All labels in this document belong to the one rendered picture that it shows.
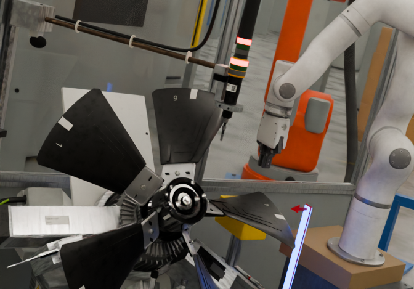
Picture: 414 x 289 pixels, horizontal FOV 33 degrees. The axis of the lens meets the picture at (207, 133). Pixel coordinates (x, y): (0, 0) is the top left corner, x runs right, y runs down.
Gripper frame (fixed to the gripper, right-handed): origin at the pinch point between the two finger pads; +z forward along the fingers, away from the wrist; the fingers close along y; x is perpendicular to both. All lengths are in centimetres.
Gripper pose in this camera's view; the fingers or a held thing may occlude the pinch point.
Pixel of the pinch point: (265, 161)
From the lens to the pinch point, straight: 215.8
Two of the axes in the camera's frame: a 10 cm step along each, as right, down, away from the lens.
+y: -5.0, -3.0, 8.1
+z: -2.2, 9.5, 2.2
